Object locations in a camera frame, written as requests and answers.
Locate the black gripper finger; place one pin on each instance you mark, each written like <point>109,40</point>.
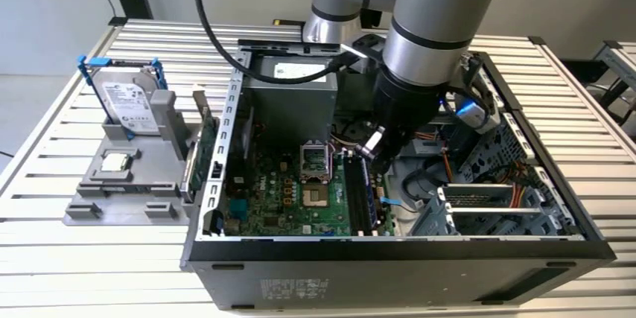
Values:
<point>393,150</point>
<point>373,144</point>

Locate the CPU socket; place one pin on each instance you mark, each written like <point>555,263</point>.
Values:
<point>315,194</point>

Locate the slatted metal side table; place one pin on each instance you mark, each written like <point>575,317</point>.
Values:
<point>617,53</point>

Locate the grey parts rack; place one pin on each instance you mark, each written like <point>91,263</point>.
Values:
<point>150,169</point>

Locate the green motherboard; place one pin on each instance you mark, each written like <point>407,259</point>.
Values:
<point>318,221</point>

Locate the grey power supply unit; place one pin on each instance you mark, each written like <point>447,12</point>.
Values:
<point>294,109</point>

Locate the black table corner bracket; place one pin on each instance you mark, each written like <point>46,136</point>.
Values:
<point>537,40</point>
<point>118,22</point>

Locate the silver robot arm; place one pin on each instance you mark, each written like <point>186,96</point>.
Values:
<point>438,16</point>

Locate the thin locking lever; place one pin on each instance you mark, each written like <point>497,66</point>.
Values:
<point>331,163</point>

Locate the silver CPU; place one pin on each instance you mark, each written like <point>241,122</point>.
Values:
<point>114,163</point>

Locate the yellow black plug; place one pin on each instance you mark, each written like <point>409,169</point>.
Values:
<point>281,22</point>

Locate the black open PC case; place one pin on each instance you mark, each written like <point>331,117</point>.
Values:
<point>349,280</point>

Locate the black RAM slot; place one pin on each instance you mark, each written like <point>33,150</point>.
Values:
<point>351,193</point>
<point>357,193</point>
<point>363,193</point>

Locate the green graphics card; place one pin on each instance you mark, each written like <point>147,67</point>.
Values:
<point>206,135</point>

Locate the black joint block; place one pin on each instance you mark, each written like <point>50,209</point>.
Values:
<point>585,70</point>

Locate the hard disk in blue carrier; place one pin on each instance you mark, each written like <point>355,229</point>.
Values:
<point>125,102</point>

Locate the blue expansion slot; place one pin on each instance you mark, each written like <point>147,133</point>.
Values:
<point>239,210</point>

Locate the RAM stick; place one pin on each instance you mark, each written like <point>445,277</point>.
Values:
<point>125,188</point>
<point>374,199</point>

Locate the silver disk bay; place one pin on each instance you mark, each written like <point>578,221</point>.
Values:
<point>477,212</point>

